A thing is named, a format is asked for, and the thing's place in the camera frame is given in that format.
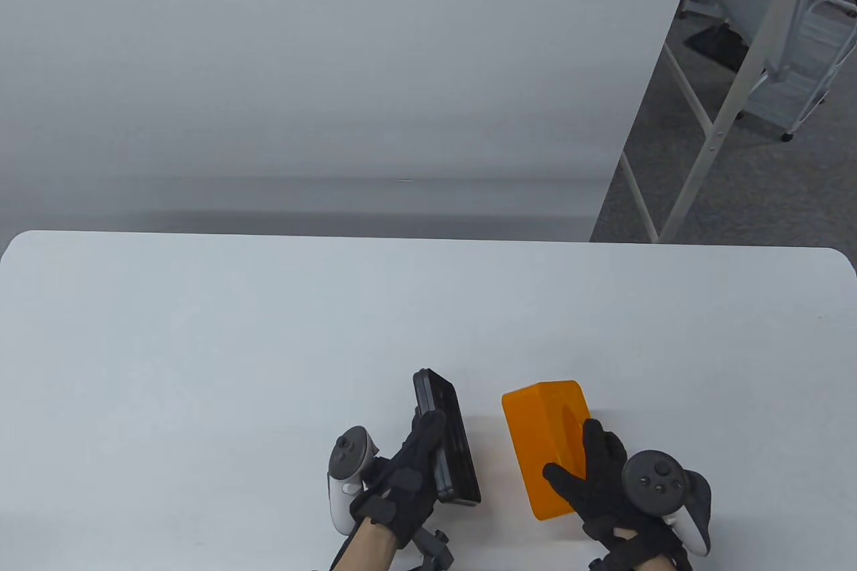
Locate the person's left hand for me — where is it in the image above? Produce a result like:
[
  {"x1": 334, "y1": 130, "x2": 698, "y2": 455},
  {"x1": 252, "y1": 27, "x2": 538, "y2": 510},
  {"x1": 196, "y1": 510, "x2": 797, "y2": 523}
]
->
[{"x1": 349, "y1": 409, "x2": 448, "y2": 550}]

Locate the person's right hand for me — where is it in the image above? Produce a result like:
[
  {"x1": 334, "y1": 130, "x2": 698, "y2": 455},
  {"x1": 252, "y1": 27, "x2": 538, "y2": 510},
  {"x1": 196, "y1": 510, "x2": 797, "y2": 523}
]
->
[{"x1": 542, "y1": 418, "x2": 690, "y2": 571}]

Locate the black tissue box base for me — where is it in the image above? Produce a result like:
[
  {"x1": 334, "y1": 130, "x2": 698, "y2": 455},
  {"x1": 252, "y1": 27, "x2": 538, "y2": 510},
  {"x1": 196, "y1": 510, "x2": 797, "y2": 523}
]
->
[{"x1": 412, "y1": 368, "x2": 482, "y2": 506}]

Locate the orange tissue box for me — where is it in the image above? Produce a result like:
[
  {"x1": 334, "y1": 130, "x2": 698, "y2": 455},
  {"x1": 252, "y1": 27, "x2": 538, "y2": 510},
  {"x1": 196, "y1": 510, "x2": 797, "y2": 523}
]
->
[{"x1": 501, "y1": 380, "x2": 591, "y2": 521}]

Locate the person's left forearm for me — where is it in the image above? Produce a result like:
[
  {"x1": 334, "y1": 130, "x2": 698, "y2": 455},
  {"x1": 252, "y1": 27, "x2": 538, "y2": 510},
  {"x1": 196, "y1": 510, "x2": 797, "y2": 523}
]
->
[{"x1": 331, "y1": 521, "x2": 402, "y2": 571}]

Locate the grey white right hand controller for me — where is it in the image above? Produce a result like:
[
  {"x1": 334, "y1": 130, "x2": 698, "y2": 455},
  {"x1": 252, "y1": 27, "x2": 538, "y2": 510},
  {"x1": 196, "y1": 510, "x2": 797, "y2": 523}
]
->
[{"x1": 621, "y1": 451, "x2": 713, "y2": 557}]

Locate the grey white hand controller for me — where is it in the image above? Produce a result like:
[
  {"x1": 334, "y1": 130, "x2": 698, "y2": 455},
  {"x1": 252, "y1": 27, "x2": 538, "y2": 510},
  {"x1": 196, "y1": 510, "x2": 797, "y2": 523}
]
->
[
  {"x1": 621, "y1": 451, "x2": 713, "y2": 557},
  {"x1": 327, "y1": 426, "x2": 381, "y2": 535}
]

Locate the grey white left hand controller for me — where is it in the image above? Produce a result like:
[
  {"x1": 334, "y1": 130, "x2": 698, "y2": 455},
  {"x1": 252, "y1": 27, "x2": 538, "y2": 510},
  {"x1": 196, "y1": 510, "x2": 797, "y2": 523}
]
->
[{"x1": 327, "y1": 426, "x2": 381, "y2": 535}]

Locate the white partition board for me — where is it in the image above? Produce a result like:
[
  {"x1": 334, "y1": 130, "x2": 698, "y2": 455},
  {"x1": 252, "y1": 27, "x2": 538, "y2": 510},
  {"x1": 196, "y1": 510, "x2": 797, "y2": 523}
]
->
[{"x1": 0, "y1": 0, "x2": 708, "y2": 242}]

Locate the white step stool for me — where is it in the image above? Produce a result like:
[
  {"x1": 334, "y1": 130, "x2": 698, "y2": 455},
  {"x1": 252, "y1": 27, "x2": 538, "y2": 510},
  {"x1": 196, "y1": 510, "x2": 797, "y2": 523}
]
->
[{"x1": 740, "y1": 0, "x2": 857, "y2": 142}]

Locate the black flat floor object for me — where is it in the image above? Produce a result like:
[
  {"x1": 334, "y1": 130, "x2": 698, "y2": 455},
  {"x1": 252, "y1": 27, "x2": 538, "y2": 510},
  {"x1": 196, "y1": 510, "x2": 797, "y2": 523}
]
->
[{"x1": 684, "y1": 24, "x2": 749, "y2": 72}]

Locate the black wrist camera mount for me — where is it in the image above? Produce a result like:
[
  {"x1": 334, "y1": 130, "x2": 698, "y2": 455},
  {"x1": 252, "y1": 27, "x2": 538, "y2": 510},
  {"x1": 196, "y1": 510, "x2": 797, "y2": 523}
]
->
[{"x1": 402, "y1": 527, "x2": 456, "y2": 571}]

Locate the white metal frame stand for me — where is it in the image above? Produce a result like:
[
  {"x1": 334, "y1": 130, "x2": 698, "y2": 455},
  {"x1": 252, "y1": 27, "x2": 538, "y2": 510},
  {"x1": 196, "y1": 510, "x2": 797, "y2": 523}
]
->
[{"x1": 619, "y1": 0, "x2": 831, "y2": 244}]

